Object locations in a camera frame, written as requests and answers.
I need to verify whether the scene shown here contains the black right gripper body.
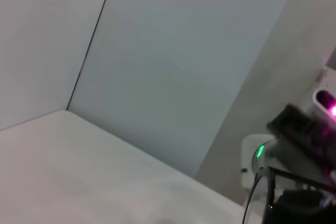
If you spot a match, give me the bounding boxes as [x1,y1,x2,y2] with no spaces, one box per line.
[278,136,336,180]

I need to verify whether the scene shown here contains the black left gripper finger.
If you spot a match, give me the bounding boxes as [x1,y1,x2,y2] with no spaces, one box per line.
[272,189,329,224]

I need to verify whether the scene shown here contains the black thin-frame glasses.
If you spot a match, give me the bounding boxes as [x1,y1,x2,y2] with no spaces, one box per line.
[241,166,336,224]

